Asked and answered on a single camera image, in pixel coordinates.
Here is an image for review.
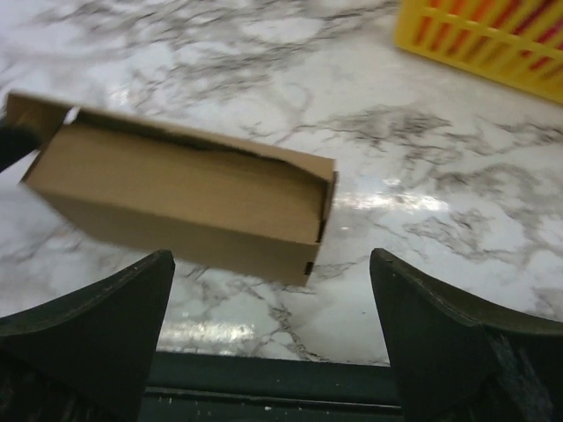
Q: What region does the brown cardboard box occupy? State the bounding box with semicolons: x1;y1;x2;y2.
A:
4;91;338;286

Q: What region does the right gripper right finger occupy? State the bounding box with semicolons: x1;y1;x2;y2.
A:
369;248;562;421

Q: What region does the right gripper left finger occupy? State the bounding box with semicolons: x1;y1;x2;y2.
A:
1;250;175;421

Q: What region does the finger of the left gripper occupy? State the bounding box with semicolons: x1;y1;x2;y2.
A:
0;125;41;171

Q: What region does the yellow plastic basket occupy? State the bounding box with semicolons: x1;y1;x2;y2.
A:
394;1;562;103

